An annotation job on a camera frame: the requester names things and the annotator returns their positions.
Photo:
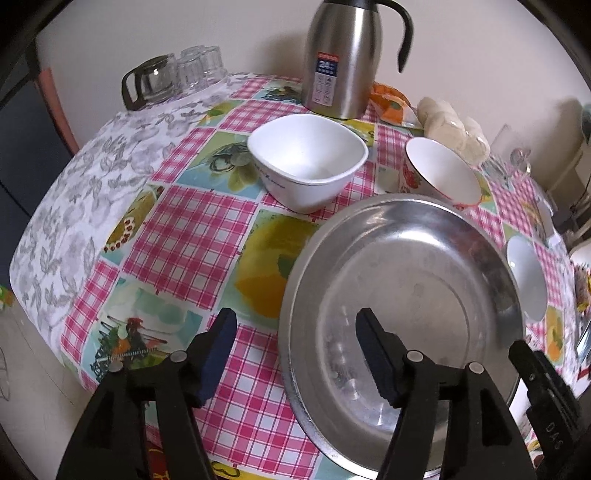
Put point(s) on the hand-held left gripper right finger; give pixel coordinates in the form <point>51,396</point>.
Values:
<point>376,355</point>

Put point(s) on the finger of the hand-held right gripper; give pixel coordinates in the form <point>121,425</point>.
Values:
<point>531,364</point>

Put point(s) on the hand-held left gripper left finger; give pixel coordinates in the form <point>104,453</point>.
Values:
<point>217,360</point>

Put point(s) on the round steel plate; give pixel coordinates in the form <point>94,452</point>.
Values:
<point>415,277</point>

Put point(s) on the floral red-rimmed bowl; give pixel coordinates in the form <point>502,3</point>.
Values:
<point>438,166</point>

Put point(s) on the white square bowl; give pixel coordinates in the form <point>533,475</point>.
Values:
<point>304,152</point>

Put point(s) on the small white round bowl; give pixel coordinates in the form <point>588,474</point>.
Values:
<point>526,272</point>

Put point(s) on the pink chequered fruit tablecloth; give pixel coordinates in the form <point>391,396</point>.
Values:
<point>194,230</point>

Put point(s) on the white slim object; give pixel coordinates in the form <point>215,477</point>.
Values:
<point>545,219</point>

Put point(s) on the grey floral cloth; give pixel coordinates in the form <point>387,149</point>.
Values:
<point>83,184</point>

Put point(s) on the green plastic object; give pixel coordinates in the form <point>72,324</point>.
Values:
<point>5,296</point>

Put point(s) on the clear glass mug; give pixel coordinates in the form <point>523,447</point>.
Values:
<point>505,143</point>

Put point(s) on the bag of white steamed buns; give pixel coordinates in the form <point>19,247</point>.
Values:
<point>443,120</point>

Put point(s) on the orange snack packet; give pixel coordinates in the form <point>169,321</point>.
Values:
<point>392,106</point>

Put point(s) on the clear drinking glass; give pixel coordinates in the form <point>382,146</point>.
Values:
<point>191,74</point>
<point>214,62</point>
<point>190,52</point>

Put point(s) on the reddish wooden chair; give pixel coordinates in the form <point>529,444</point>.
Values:
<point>57,110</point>

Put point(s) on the stainless steel thermos jug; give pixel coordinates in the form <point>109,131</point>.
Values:
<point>341,46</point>

